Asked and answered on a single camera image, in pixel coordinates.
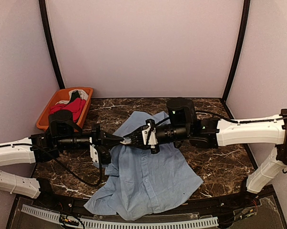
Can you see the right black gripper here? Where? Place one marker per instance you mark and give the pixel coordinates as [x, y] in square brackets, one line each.
[155, 150]

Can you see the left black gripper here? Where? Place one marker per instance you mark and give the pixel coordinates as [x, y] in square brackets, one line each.
[100, 144]

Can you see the light blue shirt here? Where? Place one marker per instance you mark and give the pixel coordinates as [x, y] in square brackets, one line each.
[141, 183]

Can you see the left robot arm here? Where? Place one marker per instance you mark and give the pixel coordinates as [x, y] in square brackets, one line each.
[21, 152]

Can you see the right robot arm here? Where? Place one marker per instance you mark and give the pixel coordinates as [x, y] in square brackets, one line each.
[268, 130]

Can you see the orange plastic basket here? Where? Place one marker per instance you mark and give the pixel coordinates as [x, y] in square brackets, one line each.
[62, 97]

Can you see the red cloth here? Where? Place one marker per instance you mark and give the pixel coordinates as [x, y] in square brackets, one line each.
[75, 107]

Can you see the dark green cloth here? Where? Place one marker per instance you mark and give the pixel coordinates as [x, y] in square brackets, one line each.
[74, 95]

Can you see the white cloth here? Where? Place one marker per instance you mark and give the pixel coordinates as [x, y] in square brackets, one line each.
[84, 95]

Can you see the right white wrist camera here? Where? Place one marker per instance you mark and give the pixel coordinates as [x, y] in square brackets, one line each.
[149, 137]

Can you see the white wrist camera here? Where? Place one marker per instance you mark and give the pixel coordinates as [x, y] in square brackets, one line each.
[149, 137]
[93, 152]

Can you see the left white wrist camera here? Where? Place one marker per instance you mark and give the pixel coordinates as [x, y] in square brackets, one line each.
[93, 152]

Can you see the white perforated cable tray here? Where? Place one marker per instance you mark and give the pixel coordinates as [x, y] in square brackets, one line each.
[87, 223]

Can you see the black left frame pole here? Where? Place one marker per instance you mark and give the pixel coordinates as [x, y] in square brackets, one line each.
[50, 45]

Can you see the black frame pole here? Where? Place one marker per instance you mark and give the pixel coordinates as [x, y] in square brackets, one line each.
[238, 49]
[50, 45]

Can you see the black right frame pole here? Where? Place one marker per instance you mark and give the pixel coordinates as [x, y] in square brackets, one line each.
[238, 49]

